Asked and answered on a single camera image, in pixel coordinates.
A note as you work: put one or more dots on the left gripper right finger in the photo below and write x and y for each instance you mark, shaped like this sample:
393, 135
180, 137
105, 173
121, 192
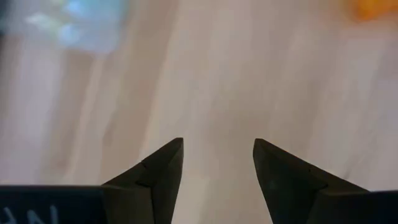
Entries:
295, 193

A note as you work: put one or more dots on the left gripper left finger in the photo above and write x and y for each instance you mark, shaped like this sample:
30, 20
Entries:
140, 193

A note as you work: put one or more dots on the clear plastic bin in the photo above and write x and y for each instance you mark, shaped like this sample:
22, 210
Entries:
93, 34

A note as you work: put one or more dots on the orange pill bottle white cap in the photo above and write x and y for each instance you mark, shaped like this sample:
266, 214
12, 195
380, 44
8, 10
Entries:
373, 7

